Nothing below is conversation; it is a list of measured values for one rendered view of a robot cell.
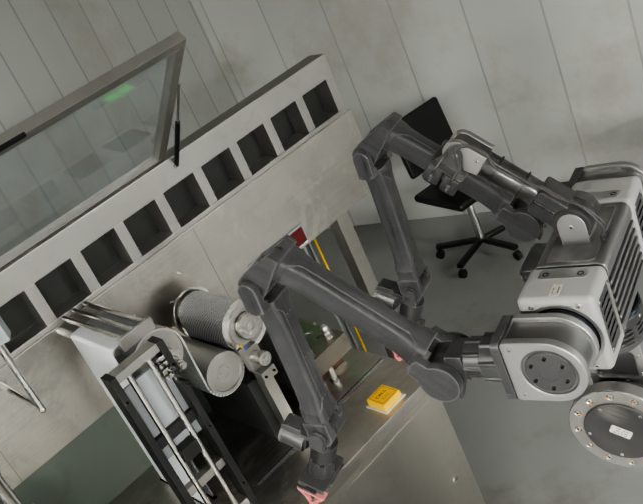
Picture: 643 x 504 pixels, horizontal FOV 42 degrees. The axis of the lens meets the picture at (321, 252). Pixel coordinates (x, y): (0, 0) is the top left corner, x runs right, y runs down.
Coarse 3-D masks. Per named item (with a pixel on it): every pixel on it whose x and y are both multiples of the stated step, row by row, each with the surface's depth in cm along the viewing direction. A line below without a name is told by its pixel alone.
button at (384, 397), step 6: (378, 390) 238; (384, 390) 237; (390, 390) 236; (396, 390) 235; (372, 396) 237; (378, 396) 236; (384, 396) 235; (390, 396) 234; (396, 396) 234; (372, 402) 235; (378, 402) 233; (384, 402) 232; (390, 402) 233; (378, 408) 234; (384, 408) 232
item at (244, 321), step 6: (246, 312) 229; (240, 318) 228; (246, 318) 229; (252, 318) 230; (258, 318) 231; (240, 324) 228; (246, 324) 229; (252, 324) 230; (258, 324) 232; (240, 330) 228; (252, 330) 230; (258, 330) 232; (240, 336) 229; (246, 336) 229; (252, 336) 231
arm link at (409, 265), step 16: (368, 160) 189; (384, 160) 196; (368, 176) 192; (384, 176) 194; (384, 192) 196; (384, 208) 199; (400, 208) 200; (384, 224) 202; (400, 224) 200; (400, 240) 202; (400, 256) 205; (416, 256) 206; (400, 272) 207; (416, 272) 206; (400, 288) 210; (416, 288) 208
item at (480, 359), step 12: (504, 324) 140; (480, 336) 145; (492, 336) 138; (468, 348) 143; (480, 348) 141; (492, 348) 137; (468, 360) 143; (480, 360) 140; (492, 360) 139; (468, 372) 144; (480, 372) 142; (492, 372) 140; (504, 372) 138; (504, 384) 140; (516, 396) 140
